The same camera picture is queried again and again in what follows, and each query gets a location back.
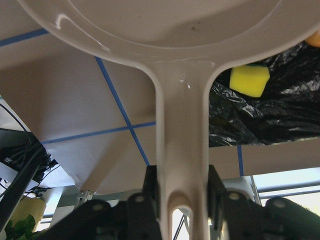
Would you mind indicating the green plant leaves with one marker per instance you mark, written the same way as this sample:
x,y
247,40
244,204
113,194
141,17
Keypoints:
x,y
22,230

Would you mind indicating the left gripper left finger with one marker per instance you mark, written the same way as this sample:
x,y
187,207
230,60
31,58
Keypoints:
x,y
133,219

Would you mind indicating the beige plastic dustpan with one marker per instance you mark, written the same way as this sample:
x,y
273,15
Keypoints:
x,y
182,45

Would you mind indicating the black trash bag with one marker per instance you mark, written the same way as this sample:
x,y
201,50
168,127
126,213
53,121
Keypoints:
x,y
288,109

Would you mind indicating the yellow green sponge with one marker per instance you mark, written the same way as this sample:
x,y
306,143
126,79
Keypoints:
x,y
249,80

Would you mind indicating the orange yellow toy potato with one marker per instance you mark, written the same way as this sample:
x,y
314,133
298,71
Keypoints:
x,y
314,39

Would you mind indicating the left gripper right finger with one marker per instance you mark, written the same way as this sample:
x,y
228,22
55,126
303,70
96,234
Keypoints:
x,y
235,217

